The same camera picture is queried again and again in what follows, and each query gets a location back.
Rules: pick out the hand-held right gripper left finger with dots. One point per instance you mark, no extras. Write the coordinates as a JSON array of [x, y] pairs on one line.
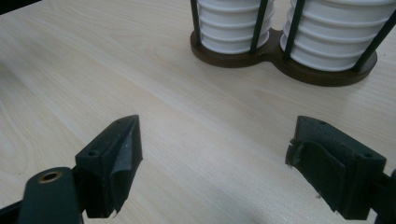
[[102, 168]]

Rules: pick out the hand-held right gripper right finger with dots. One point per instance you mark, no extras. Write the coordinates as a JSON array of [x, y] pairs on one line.
[[336, 174]]

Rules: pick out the tall stack of white cups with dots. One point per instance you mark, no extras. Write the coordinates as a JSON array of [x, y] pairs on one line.
[[330, 43]]

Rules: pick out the short stack of white cups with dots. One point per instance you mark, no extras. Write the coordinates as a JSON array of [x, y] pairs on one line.
[[230, 34]]

